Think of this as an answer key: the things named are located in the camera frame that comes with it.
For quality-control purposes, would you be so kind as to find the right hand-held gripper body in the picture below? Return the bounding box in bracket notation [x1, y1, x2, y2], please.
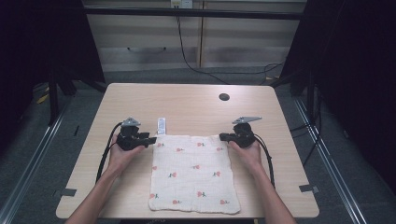
[231, 116, 263, 149]

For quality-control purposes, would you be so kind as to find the black curtain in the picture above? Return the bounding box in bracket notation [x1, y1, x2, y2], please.
[0, 0, 106, 153]
[274, 0, 396, 195]

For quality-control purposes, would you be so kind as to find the grey tape strip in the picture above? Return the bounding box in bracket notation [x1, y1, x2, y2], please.
[299, 184, 320, 193]

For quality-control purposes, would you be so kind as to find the long black power cable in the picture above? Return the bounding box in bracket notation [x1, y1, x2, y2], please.
[175, 14, 285, 86]

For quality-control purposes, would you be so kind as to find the black horizontal bar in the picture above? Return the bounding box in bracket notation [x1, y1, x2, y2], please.
[83, 7, 305, 21]

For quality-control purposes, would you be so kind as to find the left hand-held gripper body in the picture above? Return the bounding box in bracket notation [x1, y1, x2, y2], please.
[116, 116, 148, 152]

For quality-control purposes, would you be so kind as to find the person's right hand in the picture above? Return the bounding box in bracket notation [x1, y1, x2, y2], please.
[227, 139, 265, 176]

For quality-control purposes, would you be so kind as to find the metal floor rail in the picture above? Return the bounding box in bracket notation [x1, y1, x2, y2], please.
[293, 97, 370, 224]
[0, 98, 74, 224]

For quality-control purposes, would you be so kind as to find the right hand-held gripper black cable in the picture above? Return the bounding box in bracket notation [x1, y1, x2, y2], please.
[253, 133, 277, 189]

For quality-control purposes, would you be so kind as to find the person's left hand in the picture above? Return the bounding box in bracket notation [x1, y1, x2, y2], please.
[106, 133, 148, 176]

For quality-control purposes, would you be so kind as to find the black stand post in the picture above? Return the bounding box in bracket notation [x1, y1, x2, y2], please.
[47, 70, 61, 127]

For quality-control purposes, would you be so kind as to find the yellow floor tape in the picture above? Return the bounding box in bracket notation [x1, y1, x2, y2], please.
[35, 89, 50, 105]

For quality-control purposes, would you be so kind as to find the left hand-held gripper black cable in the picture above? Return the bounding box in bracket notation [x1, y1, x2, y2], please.
[94, 121, 124, 185]

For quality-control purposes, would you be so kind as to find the white wall socket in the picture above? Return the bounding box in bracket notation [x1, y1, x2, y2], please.
[170, 0, 194, 9]

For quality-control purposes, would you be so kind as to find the hand-held gripper black cable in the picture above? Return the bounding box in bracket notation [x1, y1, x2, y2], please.
[253, 133, 277, 189]
[94, 121, 124, 185]

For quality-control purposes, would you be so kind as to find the white floral cloth with tag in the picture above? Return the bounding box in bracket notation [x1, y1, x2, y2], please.
[148, 117, 242, 216]

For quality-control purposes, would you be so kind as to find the light wooden cabinet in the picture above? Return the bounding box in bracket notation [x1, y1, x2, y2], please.
[81, 0, 308, 73]

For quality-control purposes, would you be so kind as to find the thin black floor cable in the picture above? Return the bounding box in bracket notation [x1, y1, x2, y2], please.
[289, 87, 324, 166]

